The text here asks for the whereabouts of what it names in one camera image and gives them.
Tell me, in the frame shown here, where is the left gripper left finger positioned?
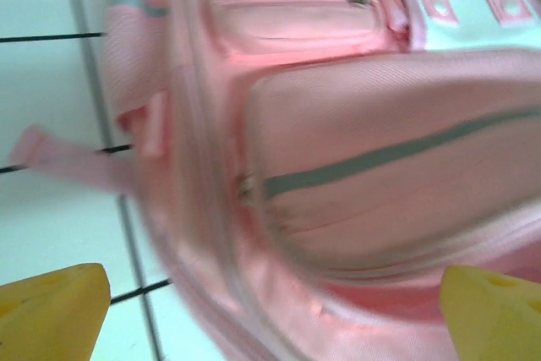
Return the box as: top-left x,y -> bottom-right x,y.
0,262 -> 112,361

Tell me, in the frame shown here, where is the pink backpack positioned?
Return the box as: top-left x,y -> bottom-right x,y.
8,0 -> 541,361

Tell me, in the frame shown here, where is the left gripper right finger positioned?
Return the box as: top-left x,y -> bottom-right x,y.
439,265 -> 541,361

